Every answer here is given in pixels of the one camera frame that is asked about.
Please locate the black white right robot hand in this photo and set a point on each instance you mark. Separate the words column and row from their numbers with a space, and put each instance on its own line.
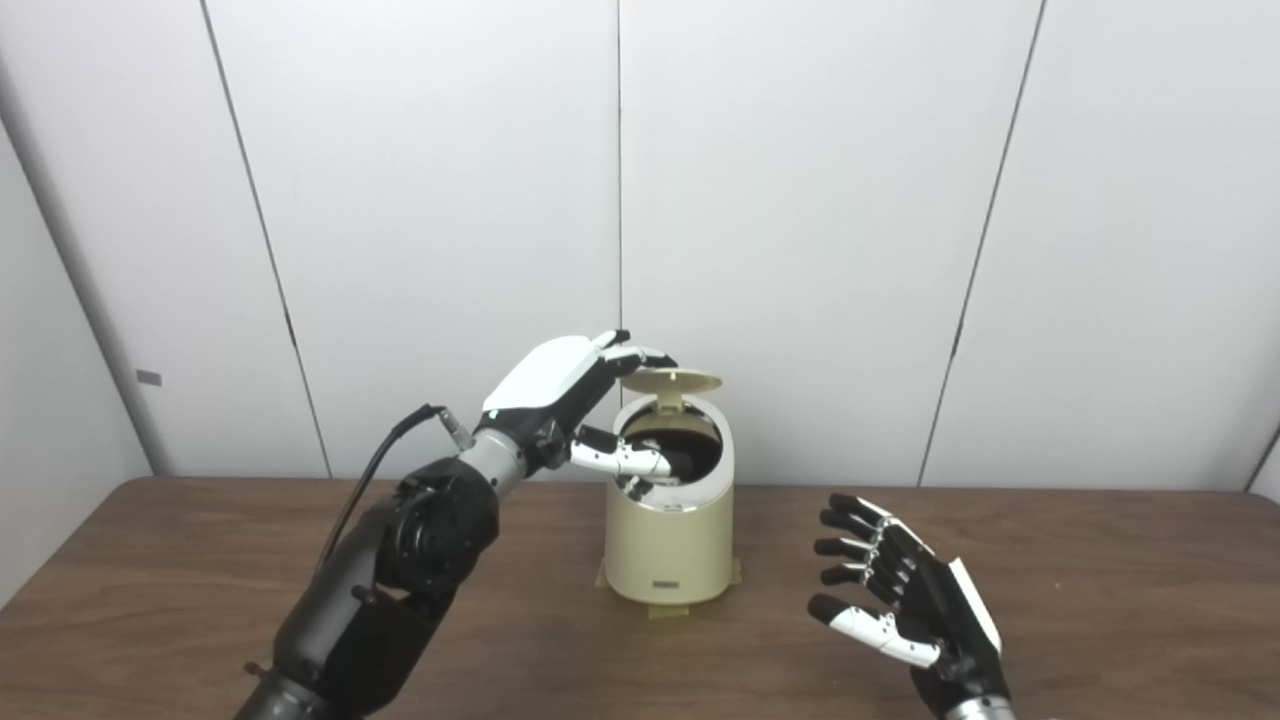
column 940, row 620

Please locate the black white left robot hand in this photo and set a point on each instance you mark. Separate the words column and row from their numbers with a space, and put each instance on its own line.
column 545, row 385

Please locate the cream round bin lid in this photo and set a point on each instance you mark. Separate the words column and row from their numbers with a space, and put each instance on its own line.
column 675, row 381

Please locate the cream-colored bin body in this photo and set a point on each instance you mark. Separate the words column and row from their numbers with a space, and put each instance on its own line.
column 668, row 545

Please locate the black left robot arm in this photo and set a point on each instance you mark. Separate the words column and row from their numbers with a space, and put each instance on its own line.
column 400, row 570

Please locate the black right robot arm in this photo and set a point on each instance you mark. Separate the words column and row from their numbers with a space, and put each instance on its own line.
column 980, row 710

